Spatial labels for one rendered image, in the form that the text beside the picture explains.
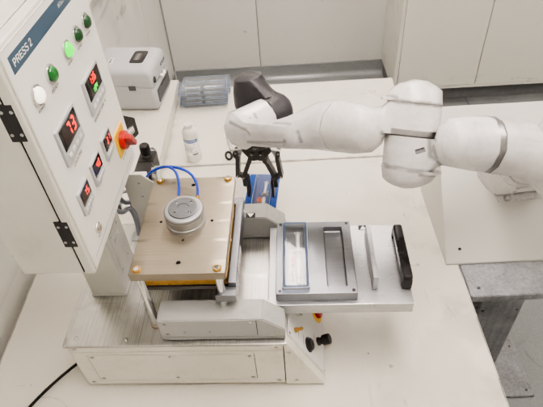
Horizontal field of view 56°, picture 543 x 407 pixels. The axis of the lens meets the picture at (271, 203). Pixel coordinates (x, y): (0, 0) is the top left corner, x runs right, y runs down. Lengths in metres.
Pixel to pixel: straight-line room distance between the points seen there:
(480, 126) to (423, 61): 2.29
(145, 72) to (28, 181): 1.15
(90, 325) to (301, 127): 0.61
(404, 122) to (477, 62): 2.39
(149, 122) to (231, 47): 1.74
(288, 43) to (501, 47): 1.31
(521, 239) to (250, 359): 0.80
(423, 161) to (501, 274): 0.53
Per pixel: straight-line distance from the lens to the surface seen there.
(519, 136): 1.06
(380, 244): 1.18
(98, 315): 1.19
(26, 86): 0.77
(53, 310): 1.48
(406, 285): 1.10
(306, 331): 1.18
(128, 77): 1.94
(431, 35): 3.23
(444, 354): 1.30
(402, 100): 1.04
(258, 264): 1.19
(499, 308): 1.89
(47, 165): 0.80
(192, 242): 1.01
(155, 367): 1.19
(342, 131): 1.04
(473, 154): 1.01
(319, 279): 1.07
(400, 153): 1.04
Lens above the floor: 1.84
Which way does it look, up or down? 44 degrees down
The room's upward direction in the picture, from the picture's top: 4 degrees counter-clockwise
